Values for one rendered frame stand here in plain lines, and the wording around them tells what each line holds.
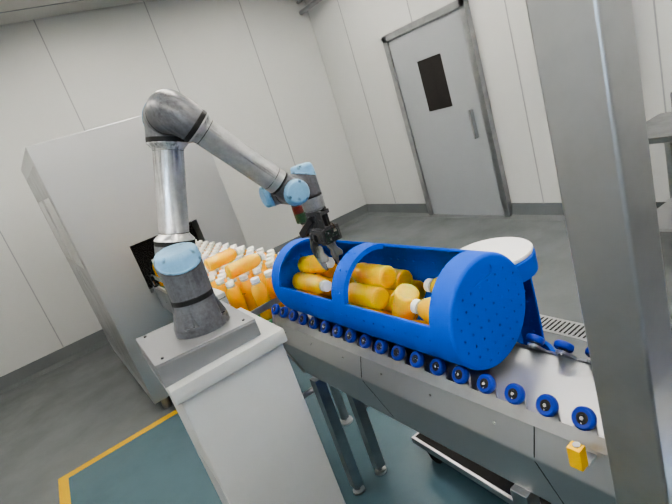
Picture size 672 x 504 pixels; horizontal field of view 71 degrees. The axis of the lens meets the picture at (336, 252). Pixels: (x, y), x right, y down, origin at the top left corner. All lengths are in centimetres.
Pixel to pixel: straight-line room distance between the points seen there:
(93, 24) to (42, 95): 96
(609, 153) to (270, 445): 115
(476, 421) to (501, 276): 35
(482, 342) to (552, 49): 81
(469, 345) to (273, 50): 598
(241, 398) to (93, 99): 503
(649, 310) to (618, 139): 17
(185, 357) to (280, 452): 39
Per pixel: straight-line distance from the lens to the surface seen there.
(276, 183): 134
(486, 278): 116
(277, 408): 137
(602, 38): 47
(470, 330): 114
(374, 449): 237
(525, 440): 116
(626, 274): 52
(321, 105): 697
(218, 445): 134
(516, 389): 112
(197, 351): 126
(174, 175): 141
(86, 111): 599
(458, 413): 127
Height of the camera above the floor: 165
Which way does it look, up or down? 16 degrees down
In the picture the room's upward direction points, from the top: 19 degrees counter-clockwise
